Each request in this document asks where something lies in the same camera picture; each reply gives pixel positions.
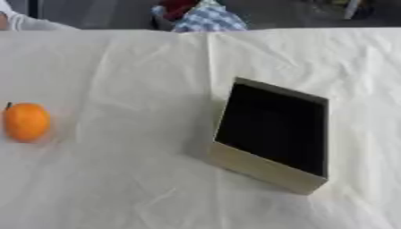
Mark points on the bag with checked cloth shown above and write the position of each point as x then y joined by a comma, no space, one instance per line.
201,16

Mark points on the orange toy fruit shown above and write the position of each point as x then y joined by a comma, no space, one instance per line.
26,121

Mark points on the tan box with black inside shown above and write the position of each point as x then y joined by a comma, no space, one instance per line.
271,131

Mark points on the white and dark floor object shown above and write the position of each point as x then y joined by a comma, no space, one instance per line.
357,9

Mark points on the person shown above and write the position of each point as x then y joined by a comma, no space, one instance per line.
23,21

